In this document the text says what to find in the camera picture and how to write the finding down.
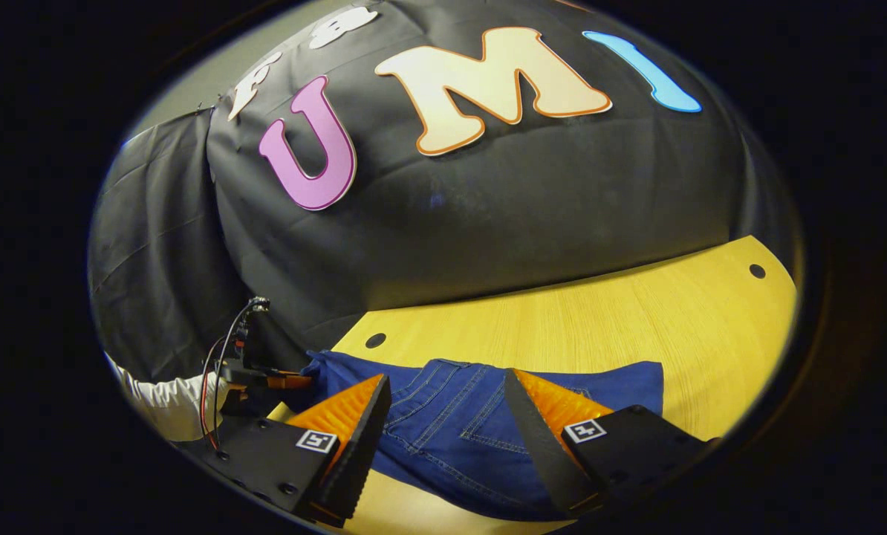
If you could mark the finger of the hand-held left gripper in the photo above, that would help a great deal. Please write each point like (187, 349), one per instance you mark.
(291, 382)

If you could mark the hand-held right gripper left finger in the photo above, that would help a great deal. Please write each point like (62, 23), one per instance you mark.
(362, 446)

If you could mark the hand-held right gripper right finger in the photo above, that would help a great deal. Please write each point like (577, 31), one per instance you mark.
(536, 442)

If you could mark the blue denim jeans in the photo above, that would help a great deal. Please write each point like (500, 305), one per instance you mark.
(451, 438)

